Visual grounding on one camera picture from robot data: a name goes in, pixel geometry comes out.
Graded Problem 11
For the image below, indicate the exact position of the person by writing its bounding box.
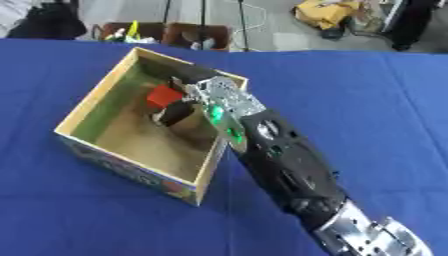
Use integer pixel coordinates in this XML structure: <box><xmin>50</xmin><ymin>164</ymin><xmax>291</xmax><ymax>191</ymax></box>
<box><xmin>383</xmin><ymin>0</ymin><xmax>443</xmax><ymax>52</ymax></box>

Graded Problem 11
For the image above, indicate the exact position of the black tripod leg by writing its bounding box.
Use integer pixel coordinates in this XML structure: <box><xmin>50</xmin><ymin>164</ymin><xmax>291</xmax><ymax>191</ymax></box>
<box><xmin>197</xmin><ymin>0</ymin><xmax>209</xmax><ymax>51</ymax></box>
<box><xmin>161</xmin><ymin>0</ymin><xmax>175</xmax><ymax>24</ymax></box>
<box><xmin>234</xmin><ymin>0</ymin><xmax>252</xmax><ymax>53</ymax></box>

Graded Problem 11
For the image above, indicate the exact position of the white cable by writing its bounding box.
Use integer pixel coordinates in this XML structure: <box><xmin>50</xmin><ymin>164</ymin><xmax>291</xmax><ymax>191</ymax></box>
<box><xmin>229</xmin><ymin>0</ymin><xmax>270</xmax><ymax>52</ymax></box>

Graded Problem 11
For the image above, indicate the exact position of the yellow bag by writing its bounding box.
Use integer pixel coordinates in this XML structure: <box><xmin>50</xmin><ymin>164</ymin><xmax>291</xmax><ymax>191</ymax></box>
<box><xmin>292</xmin><ymin>0</ymin><xmax>364</xmax><ymax>31</ymax></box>

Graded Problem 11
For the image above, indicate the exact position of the tan cardboard box green inside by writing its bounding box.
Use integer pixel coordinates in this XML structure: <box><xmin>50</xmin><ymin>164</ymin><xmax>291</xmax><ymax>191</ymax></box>
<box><xmin>52</xmin><ymin>46</ymin><xmax>251</xmax><ymax>207</ymax></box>

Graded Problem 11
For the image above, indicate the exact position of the brown cardboard box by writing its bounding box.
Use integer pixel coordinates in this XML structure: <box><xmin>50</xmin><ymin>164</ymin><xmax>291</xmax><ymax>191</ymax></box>
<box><xmin>91</xmin><ymin>21</ymin><xmax>168</xmax><ymax>44</ymax></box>
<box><xmin>161</xmin><ymin>22</ymin><xmax>235</xmax><ymax>52</ymax></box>

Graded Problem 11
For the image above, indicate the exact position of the black bag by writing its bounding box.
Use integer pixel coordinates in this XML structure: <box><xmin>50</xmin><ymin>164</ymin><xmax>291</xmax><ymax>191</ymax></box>
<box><xmin>5</xmin><ymin>0</ymin><xmax>90</xmax><ymax>41</ymax></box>

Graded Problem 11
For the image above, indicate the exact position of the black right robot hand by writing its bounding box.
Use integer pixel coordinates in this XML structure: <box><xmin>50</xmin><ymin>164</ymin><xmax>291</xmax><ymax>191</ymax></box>
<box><xmin>150</xmin><ymin>64</ymin><xmax>223</xmax><ymax>128</ymax></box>

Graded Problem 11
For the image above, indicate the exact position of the red block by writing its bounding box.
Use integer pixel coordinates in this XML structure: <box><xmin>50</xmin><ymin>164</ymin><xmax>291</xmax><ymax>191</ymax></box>
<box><xmin>143</xmin><ymin>84</ymin><xmax>186</xmax><ymax>110</ymax></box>

